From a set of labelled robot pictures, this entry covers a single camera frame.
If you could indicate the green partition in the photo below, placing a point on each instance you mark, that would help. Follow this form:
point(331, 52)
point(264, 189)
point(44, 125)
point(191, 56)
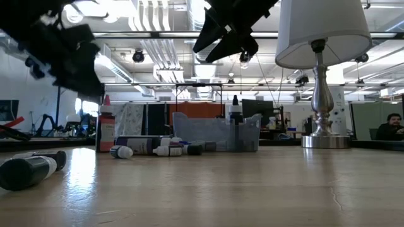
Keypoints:
point(366, 121)

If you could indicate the person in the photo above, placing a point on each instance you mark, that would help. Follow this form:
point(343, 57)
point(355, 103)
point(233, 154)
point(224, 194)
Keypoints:
point(391, 130)

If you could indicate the black aluminium table frame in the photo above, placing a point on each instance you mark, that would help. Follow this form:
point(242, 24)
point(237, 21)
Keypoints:
point(378, 145)

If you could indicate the black overhead crossbar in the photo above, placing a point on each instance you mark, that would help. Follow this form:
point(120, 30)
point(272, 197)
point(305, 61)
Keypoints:
point(176, 34)

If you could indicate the dark wall screen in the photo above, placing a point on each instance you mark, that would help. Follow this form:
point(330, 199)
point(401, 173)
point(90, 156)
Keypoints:
point(9, 110)

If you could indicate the small black bottle white cap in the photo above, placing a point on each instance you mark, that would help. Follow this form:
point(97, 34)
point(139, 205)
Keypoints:
point(22, 173)
point(164, 151)
point(123, 152)

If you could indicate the black ceiling spotlight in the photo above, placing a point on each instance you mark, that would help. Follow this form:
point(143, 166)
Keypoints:
point(244, 58)
point(31, 62)
point(138, 56)
point(362, 57)
point(302, 79)

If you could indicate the large black-tipped dye bottle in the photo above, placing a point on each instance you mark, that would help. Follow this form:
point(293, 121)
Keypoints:
point(236, 115)

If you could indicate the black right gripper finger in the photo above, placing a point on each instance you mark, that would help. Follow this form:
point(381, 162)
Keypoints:
point(208, 34)
point(228, 47)

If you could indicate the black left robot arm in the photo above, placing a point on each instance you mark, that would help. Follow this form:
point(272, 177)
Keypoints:
point(19, 15)

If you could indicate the small blue bottle white cap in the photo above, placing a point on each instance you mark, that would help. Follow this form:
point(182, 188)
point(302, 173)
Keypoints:
point(58, 157)

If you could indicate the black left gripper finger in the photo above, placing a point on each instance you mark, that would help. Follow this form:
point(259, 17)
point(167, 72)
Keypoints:
point(67, 80)
point(93, 82)

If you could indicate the large pink-tipped dye bottle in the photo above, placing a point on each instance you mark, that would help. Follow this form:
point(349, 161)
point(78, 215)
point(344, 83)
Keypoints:
point(106, 132)

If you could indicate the orange partition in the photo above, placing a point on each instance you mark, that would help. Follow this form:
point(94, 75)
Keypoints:
point(195, 108)

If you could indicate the white dome lamp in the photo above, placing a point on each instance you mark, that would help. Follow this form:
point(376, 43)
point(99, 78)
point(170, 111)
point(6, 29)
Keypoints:
point(73, 118)

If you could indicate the white patterned sheet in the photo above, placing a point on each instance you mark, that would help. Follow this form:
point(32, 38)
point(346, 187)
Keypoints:
point(129, 121)

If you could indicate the large green-tipped dye bottle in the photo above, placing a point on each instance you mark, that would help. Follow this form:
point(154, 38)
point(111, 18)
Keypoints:
point(193, 150)

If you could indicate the white-shade silver table lamp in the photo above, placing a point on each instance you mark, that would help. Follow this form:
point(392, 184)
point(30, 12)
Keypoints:
point(322, 101)

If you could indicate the black background rig frame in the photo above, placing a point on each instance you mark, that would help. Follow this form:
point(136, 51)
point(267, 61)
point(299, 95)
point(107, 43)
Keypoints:
point(58, 107)
point(199, 84)

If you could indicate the dark monitor on stand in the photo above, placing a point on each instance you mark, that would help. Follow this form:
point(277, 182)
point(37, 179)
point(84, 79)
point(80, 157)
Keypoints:
point(257, 108)

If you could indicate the large purple dye bottle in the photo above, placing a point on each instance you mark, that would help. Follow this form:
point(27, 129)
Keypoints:
point(142, 145)

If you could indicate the black curtain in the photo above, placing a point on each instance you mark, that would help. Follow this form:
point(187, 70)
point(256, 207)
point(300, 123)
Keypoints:
point(156, 121)

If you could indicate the translucent grey plastic bin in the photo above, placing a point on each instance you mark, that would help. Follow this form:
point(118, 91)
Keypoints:
point(205, 132)

